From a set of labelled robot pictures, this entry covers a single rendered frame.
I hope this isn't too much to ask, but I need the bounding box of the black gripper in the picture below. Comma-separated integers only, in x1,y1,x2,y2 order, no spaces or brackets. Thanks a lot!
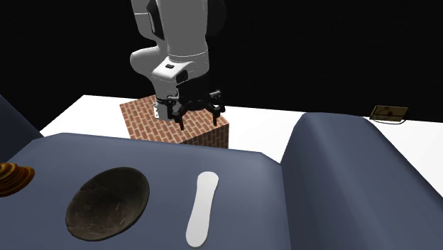
166,70,226,131

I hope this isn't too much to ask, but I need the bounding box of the brick patterned robot stand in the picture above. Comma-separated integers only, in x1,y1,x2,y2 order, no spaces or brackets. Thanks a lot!
119,94,230,149

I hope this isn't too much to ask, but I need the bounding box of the brown flat rectangular object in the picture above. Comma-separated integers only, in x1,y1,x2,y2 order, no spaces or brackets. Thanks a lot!
368,104,410,125

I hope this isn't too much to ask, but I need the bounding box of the white flat elongated object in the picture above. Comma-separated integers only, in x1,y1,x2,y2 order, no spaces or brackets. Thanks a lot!
185,170,220,249

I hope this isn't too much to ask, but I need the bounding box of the dark brown bowl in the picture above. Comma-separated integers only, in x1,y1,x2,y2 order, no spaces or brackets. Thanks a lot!
65,167,151,242

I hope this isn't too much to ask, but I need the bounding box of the brown striped shell shaped object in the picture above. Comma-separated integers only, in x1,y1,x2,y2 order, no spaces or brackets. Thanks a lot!
0,162,36,199

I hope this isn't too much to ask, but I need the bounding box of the blue grey sofa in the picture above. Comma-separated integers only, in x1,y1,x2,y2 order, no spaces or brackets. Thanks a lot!
0,93,443,250

